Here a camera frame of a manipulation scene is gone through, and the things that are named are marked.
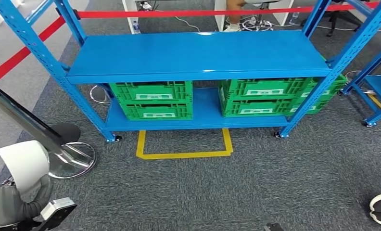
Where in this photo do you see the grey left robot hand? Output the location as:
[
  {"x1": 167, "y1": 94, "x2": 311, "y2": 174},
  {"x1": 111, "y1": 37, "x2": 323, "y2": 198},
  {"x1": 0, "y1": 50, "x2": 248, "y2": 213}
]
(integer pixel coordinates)
[{"x1": 0, "y1": 173, "x2": 53, "y2": 229}]

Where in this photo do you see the white curved plastic part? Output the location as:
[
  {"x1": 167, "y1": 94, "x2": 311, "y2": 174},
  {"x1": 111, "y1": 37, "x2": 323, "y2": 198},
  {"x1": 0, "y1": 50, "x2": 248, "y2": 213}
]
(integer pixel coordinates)
[{"x1": 0, "y1": 140, "x2": 51, "y2": 195}]

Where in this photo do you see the black curved floor stand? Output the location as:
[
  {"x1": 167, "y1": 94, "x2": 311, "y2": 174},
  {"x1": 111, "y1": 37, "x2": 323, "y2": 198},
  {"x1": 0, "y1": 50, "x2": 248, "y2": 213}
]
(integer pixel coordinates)
[{"x1": 50, "y1": 123, "x2": 82, "y2": 146}]

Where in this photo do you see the seated person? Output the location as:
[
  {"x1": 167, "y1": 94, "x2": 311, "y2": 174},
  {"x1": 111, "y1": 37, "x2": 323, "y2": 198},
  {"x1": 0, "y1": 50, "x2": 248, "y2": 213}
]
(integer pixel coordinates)
[{"x1": 223, "y1": 0, "x2": 274, "y2": 33}]

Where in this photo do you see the chrome swivel stool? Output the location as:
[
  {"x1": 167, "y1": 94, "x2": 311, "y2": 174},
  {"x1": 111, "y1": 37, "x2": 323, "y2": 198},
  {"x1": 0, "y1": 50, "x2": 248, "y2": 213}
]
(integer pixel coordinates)
[{"x1": 241, "y1": 2, "x2": 274, "y2": 32}]

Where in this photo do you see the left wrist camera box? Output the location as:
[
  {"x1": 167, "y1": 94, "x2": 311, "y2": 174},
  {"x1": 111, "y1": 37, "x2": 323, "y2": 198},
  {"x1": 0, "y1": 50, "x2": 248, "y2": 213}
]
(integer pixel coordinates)
[{"x1": 40, "y1": 197, "x2": 78, "y2": 231}]

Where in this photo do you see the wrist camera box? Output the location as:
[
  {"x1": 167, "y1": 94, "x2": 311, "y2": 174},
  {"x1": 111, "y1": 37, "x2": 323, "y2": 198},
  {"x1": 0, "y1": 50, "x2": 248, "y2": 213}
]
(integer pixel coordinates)
[
  {"x1": 40, "y1": 197, "x2": 78, "y2": 231},
  {"x1": 263, "y1": 222, "x2": 284, "y2": 231}
]

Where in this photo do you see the black wire basket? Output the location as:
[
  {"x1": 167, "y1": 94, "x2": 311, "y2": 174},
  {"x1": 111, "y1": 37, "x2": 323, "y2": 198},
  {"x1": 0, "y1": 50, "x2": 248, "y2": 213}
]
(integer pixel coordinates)
[{"x1": 135, "y1": 0, "x2": 154, "y2": 12}]

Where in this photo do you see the white floor cable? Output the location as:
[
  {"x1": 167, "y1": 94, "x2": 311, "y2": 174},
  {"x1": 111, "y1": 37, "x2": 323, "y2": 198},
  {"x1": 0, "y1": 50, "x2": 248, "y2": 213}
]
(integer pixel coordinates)
[{"x1": 173, "y1": 15, "x2": 202, "y2": 34}]

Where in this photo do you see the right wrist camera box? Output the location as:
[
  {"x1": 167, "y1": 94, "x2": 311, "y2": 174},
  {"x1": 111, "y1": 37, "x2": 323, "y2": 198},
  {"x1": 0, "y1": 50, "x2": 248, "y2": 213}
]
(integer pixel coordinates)
[{"x1": 263, "y1": 222, "x2": 284, "y2": 231}]

